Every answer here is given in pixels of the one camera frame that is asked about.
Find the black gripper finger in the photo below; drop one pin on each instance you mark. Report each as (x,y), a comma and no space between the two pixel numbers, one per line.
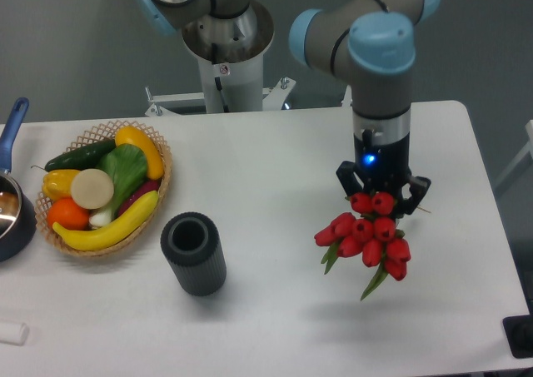
(418,187)
(352,177)

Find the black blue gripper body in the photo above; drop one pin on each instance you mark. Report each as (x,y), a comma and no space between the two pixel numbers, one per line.
(382,167)

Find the red tulip bouquet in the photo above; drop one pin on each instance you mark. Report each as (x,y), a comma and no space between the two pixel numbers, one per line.
(369,230)

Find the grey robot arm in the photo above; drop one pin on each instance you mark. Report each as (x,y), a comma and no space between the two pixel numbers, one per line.
(367,44)

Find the dark grey ribbed vase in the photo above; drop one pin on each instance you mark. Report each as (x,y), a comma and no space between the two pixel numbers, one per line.
(191,244)

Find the black device at edge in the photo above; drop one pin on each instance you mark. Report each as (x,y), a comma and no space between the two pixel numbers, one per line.
(518,331)

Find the purple eggplant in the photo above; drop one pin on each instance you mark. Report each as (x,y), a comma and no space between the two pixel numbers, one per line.
(144,188)

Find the green bok choy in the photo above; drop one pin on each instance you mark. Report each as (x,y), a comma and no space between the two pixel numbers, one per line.
(126,165)

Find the yellow squash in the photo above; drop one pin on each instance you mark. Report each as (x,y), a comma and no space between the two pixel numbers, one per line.
(137,137)

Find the woven wicker basket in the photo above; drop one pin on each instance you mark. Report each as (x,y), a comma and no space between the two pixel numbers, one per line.
(101,132)

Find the beige round disc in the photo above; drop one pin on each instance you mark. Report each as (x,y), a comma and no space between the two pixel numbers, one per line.
(92,189)

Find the green cucumber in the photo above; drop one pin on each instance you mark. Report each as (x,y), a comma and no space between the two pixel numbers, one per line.
(82,158)

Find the yellow banana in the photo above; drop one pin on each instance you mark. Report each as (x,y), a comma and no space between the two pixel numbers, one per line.
(113,233)

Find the orange fruit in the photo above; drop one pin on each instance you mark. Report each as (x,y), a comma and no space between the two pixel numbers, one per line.
(68,214)

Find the yellow bell pepper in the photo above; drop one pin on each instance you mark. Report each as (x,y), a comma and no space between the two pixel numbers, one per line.
(56,184)

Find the white cylinder object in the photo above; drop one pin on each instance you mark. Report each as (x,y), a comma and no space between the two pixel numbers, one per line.
(13,333)

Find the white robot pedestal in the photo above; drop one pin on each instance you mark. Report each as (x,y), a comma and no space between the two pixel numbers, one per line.
(232,87)

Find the white metal frame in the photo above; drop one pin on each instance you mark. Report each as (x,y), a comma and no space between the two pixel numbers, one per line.
(283,96)

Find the blue handled saucepan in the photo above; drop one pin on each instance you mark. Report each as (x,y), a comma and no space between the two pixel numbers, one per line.
(18,220)

